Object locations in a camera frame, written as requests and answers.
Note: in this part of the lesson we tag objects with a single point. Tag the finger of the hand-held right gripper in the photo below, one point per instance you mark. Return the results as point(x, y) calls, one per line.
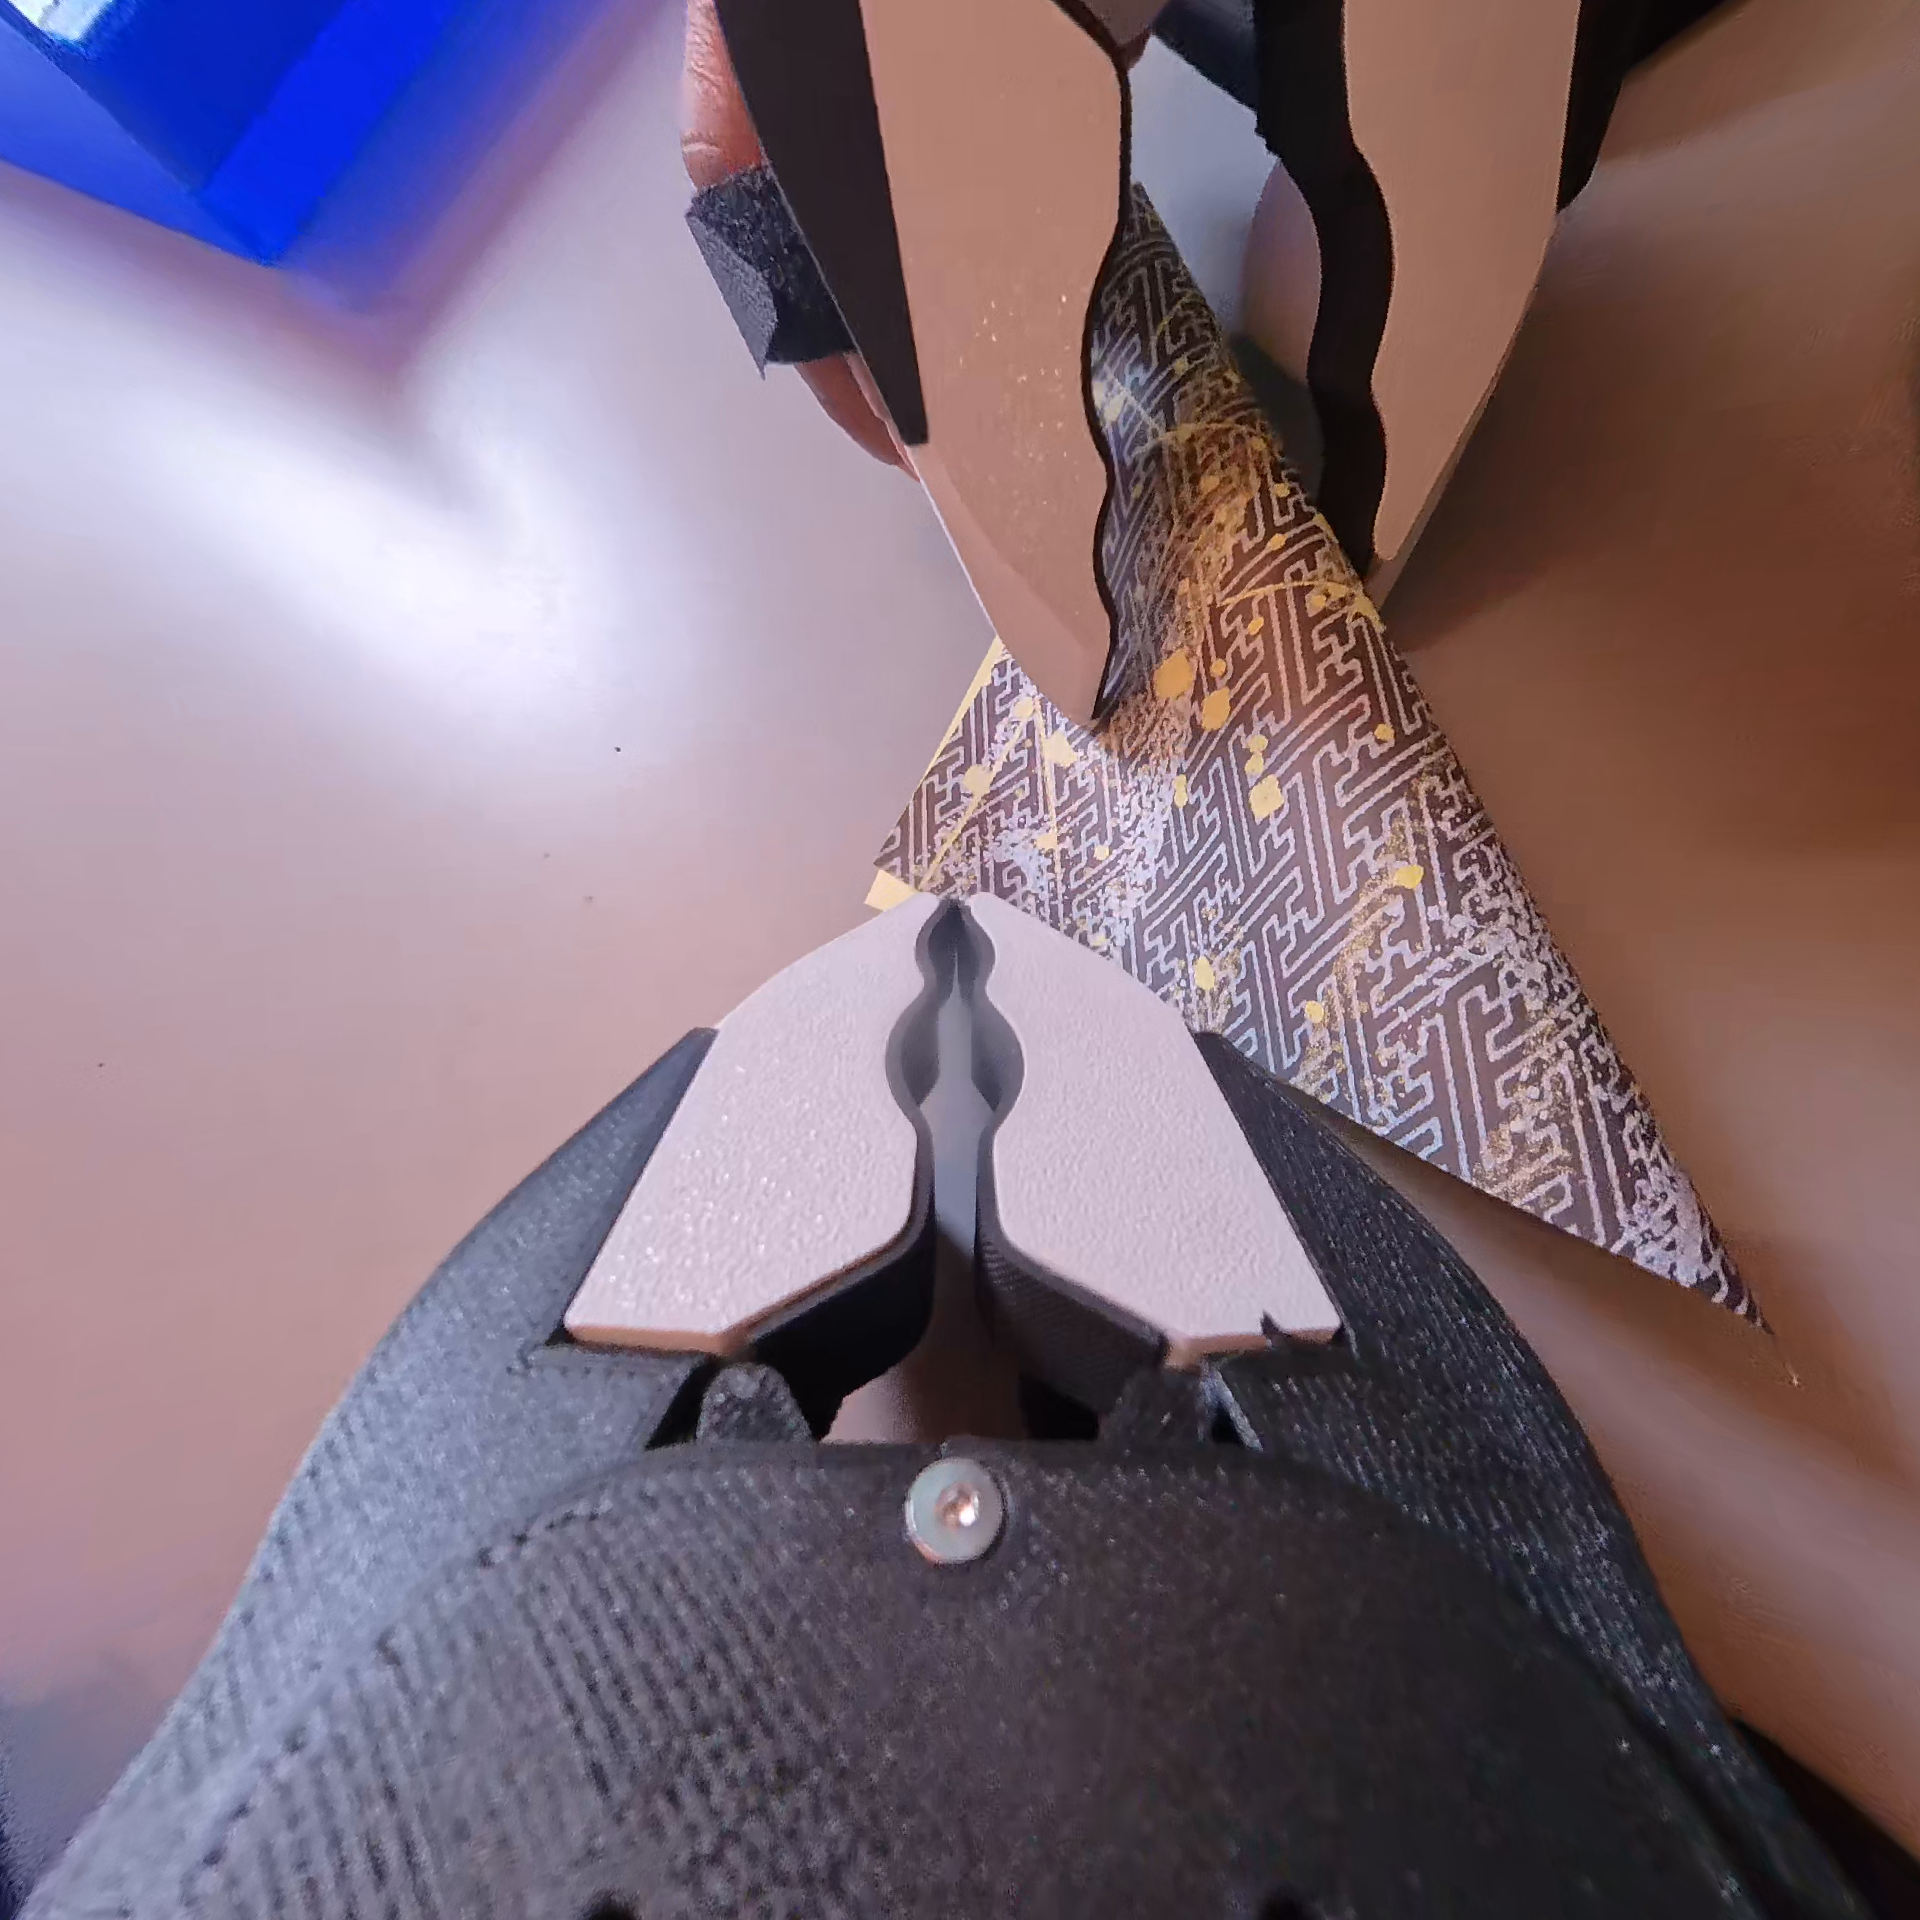
point(990, 301)
point(1471, 210)

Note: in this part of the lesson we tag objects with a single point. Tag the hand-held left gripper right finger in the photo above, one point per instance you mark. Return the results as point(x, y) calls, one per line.
point(1156, 1171)

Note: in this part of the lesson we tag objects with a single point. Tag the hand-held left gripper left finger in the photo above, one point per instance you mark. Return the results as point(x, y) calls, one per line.
point(750, 1171)

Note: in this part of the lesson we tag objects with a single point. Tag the yellow backed black patterned paper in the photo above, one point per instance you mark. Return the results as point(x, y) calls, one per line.
point(1320, 840)

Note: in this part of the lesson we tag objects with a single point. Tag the blue plastic bin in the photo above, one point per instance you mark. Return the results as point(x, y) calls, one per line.
point(241, 107)

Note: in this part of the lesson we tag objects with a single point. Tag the person's right hand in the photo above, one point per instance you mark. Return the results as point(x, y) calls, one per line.
point(708, 107)

